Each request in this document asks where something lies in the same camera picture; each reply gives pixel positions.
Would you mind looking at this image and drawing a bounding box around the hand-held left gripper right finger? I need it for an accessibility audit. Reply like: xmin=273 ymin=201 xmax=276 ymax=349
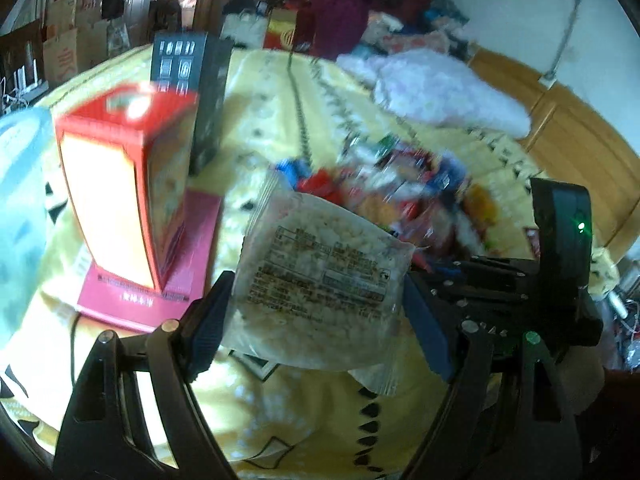
xmin=400 ymin=275 xmax=583 ymax=480

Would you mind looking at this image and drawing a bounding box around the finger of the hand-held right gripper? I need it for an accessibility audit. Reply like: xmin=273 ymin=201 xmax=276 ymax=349
xmin=412 ymin=258 xmax=473 ymax=288

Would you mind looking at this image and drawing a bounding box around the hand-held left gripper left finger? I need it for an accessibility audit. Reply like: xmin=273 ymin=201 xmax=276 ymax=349
xmin=52 ymin=270 xmax=236 ymax=480

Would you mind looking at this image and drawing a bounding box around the pile of colourful snack packets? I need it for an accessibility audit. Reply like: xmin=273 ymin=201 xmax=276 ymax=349
xmin=275 ymin=132 xmax=508 ymax=268

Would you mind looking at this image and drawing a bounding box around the white rice cracker packet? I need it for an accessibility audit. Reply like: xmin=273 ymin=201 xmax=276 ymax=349
xmin=234 ymin=170 xmax=417 ymax=397

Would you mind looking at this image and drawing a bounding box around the clear plastic container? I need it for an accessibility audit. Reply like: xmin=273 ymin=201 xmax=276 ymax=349
xmin=0 ymin=107 xmax=57 ymax=346

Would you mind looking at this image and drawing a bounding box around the person's right forearm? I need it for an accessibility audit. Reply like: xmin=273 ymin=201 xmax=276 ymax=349
xmin=575 ymin=366 xmax=640 ymax=480

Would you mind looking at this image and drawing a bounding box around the person's right hand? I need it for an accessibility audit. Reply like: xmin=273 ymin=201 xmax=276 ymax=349
xmin=561 ymin=344 xmax=608 ymax=417

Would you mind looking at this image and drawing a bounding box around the yellow patterned cloth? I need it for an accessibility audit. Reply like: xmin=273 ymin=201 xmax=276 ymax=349
xmin=589 ymin=249 xmax=622 ymax=297

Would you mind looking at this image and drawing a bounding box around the flat magenta box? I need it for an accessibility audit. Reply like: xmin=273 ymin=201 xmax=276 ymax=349
xmin=76 ymin=189 xmax=224 ymax=335

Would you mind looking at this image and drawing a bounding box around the yellow patterned bed blanket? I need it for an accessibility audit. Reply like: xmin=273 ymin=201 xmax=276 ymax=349
xmin=0 ymin=45 xmax=618 ymax=480

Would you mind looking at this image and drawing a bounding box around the wooden bed headboard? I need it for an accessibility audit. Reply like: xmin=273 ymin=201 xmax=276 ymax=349
xmin=466 ymin=44 xmax=640 ymax=263

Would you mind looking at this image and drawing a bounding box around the black box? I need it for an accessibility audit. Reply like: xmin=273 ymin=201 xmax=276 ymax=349
xmin=149 ymin=31 xmax=234 ymax=177

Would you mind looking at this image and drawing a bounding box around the colourful clothes heap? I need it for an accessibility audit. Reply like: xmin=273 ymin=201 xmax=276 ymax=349
xmin=357 ymin=0 xmax=472 ymax=61

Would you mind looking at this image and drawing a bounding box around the maroon garment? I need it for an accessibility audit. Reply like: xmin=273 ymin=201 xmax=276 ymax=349
xmin=294 ymin=0 xmax=372 ymax=62

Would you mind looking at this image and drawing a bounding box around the red yellow gift box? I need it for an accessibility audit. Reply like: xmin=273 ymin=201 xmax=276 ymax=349
xmin=262 ymin=9 xmax=302 ymax=52

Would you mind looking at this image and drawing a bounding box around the white paper bag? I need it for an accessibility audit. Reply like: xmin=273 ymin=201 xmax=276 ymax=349
xmin=220 ymin=9 xmax=269 ymax=52

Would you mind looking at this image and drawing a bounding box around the large cardboard box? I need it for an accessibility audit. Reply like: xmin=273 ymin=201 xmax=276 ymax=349
xmin=41 ymin=21 xmax=109 ymax=87

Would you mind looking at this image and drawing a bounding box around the small cardboard box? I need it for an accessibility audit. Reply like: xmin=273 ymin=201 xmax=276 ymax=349
xmin=46 ymin=0 xmax=105 ymax=31

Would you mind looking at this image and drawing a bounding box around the grey wall cable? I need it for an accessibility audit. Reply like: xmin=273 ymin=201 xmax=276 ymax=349
xmin=541 ymin=0 xmax=587 ymax=88

